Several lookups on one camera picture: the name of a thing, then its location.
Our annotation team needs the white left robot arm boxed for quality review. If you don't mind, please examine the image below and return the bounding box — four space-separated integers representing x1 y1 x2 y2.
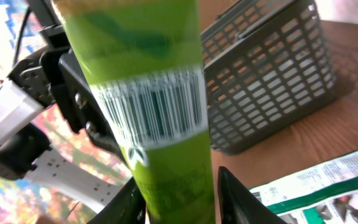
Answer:
0 0 125 215

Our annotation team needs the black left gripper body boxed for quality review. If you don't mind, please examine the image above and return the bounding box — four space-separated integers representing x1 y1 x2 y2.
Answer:
8 0 73 108

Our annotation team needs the grey plastic mesh basket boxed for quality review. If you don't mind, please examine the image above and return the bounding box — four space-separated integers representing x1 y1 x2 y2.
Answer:
201 0 336 155

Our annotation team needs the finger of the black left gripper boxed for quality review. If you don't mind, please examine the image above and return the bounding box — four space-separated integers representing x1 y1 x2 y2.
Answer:
58 51 124 161

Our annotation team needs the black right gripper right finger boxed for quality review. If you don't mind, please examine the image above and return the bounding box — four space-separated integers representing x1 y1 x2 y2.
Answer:
218 166 287 224

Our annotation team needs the green white 3M package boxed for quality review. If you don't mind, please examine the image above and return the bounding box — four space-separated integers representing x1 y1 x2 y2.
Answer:
250 150 358 224

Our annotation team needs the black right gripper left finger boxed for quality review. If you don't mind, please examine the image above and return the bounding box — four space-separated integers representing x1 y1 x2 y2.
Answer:
87 178 146 224

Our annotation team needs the green tea drink carton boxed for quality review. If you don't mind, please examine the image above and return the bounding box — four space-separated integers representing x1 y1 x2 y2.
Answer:
52 0 215 223

